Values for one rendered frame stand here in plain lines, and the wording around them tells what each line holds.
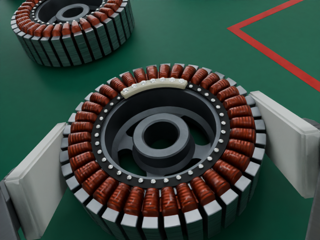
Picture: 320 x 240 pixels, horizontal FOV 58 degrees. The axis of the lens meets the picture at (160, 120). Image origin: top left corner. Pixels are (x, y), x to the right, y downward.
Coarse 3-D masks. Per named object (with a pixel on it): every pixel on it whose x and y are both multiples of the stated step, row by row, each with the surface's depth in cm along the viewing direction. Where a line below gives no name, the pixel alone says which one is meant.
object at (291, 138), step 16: (256, 96) 16; (272, 112) 14; (288, 112) 13; (272, 128) 14; (288, 128) 12; (304, 128) 11; (272, 144) 14; (288, 144) 12; (304, 144) 11; (272, 160) 15; (288, 160) 13; (304, 160) 11; (288, 176) 13; (304, 176) 12; (304, 192) 12
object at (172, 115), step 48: (96, 96) 18; (144, 96) 18; (192, 96) 17; (240, 96) 16; (96, 144) 15; (144, 144) 16; (192, 144) 17; (240, 144) 14; (96, 192) 13; (144, 192) 13; (192, 192) 13; (240, 192) 13
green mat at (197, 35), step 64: (0, 0) 38; (192, 0) 32; (256, 0) 30; (0, 64) 28; (128, 64) 26; (192, 64) 24; (256, 64) 23; (0, 128) 22; (192, 128) 20; (256, 192) 16
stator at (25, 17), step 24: (48, 0) 29; (72, 0) 30; (96, 0) 29; (120, 0) 26; (24, 24) 25; (48, 24) 25; (72, 24) 24; (96, 24) 24; (120, 24) 26; (24, 48) 26; (48, 48) 24; (72, 48) 24; (96, 48) 25
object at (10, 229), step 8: (0, 192) 11; (0, 200) 10; (0, 208) 10; (0, 216) 9; (8, 216) 9; (0, 224) 9; (8, 224) 9; (0, 232) 9; (8, 232) 8; (16, 232) 10
